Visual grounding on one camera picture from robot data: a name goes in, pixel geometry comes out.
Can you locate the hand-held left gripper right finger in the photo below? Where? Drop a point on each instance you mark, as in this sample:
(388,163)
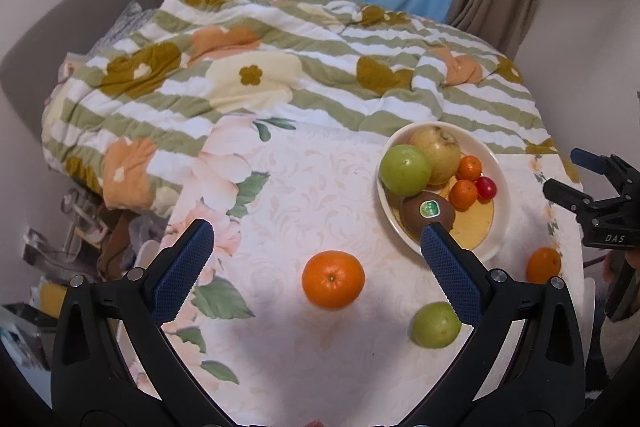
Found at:
(452,274)

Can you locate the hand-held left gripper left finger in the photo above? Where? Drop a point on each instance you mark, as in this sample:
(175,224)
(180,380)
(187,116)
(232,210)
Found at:
(182,267)

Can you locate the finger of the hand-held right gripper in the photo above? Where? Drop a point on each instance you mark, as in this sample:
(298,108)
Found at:
(570,199)
(612,169)

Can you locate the cream bowl with duck print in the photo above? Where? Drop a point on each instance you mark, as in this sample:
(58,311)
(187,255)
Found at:
(480,229)

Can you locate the brown kiwi with green sticker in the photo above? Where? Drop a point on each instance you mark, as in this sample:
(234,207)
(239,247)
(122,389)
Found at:
(415,213)

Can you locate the small tangerine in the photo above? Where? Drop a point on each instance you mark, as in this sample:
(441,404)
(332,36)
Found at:
(470,167)
(463,195)

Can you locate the red cherry tomato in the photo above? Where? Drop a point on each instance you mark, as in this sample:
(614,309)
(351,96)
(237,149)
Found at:
(486,188)

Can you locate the green apple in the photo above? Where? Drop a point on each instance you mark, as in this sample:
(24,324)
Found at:
(436,324)
(405,170)

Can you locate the large orange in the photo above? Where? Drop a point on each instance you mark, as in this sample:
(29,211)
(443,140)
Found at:
(332,279)

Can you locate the yellow-brown pear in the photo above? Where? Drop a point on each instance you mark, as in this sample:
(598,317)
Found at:
(441,152)

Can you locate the medium orange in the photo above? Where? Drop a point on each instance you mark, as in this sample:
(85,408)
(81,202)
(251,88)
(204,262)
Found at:
(542,264)

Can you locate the floral white tablecloth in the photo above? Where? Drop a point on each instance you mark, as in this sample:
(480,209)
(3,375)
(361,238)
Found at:
(300,357)

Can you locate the green striped floral quilt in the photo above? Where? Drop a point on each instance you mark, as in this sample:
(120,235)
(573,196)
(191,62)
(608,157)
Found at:
(150,107)

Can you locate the grey patterned bedsheet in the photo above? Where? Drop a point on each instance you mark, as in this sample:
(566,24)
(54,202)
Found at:
(127,22)

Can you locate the grey upholstered headboard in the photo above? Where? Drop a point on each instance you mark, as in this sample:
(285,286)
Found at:
(50,17)

